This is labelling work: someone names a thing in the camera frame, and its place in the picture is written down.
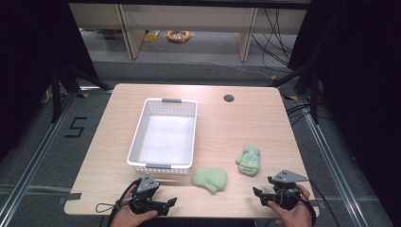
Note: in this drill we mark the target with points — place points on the yellow packet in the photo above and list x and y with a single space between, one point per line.
152 36

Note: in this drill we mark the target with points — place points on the black metal stand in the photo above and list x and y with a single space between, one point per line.
56 94
313 94

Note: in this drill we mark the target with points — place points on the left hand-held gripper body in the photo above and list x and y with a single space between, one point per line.
146 184

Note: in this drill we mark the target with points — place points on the white plastic basket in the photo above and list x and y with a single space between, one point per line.
165 138

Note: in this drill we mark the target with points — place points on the grey tape strip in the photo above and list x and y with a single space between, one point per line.
312 203
73 197

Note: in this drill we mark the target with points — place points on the aluminium floor rail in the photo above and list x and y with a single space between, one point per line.
34 157
334 164

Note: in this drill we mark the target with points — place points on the plain green mitten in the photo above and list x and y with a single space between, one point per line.
209 179

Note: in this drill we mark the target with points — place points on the yellow black tape marker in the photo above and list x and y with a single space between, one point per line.
290 97
83 95

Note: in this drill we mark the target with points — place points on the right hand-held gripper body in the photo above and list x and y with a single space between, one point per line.
288 189

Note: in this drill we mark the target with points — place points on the person's left hand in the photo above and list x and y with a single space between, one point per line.
124 217

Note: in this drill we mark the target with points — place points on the person's right hand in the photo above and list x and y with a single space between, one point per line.
298 217

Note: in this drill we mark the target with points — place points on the green mitten with face print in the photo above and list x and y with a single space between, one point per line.
249 164

